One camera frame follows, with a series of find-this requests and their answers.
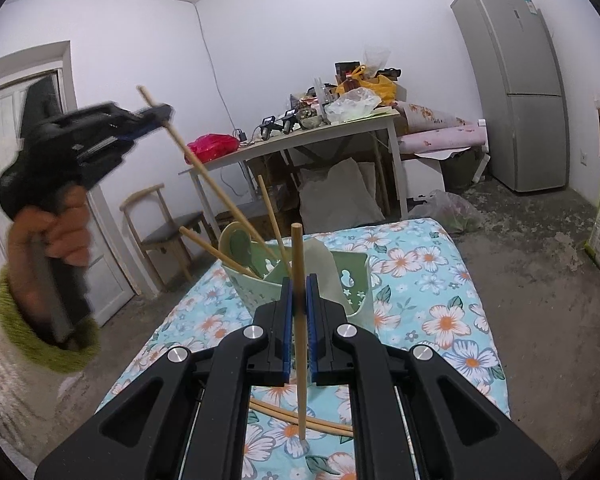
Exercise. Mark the yellow plastic bag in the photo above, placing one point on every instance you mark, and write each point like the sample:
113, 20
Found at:
382, 88

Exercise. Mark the translucent bag of vegetables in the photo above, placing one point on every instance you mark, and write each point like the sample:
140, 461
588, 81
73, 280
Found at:
450, 210

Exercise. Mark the green plastic utensil holder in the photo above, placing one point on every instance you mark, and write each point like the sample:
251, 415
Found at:
260, 291

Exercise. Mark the wooden chopstick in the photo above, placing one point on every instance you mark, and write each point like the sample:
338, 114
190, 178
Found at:
298, 260
205, 243
275, 412
205, 176
270, 210
325, 421

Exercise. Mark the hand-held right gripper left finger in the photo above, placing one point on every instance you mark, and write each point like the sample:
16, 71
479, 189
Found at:
287, 330

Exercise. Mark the metal bowl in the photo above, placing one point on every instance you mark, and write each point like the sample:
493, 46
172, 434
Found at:
311, 119

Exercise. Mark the person's left hand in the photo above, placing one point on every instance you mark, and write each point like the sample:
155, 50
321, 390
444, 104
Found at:
70, 230

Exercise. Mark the grey refrigerator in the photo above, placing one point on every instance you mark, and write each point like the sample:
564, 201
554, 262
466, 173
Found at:
515, 85

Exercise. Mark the wooden chair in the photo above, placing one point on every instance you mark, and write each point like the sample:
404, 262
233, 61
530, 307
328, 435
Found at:
170, 226

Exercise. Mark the black handheld device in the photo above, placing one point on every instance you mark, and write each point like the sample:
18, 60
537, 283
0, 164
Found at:
289, 120
268, 125

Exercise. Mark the floral blue tablecloth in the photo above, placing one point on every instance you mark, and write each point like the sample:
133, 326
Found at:
430, 300

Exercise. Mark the white table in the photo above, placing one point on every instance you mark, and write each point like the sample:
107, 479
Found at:
330, 128

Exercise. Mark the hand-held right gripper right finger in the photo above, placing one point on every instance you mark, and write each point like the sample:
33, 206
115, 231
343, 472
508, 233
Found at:
313, 330

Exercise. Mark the pink floral roll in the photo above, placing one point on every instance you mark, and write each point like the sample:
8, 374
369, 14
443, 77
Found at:
445, 139
430, 114

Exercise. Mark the white wall socket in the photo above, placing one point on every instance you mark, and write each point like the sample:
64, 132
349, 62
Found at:
584, 158

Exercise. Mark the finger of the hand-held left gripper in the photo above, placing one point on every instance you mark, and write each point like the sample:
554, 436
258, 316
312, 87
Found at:
155, 110
142, 129

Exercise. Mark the brown bottle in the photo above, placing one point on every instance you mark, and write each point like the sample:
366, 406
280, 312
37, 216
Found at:
353, 84

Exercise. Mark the white door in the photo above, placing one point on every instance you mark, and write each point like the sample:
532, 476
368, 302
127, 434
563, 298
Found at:
110, 260

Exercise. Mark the red plastic bag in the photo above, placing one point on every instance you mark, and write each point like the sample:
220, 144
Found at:
212, 146

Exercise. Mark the grey fabric sack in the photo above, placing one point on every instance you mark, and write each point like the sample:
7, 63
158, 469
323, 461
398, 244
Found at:
340, 195

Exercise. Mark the clear plastic bag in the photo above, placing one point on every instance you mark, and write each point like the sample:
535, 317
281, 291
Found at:
351, 105

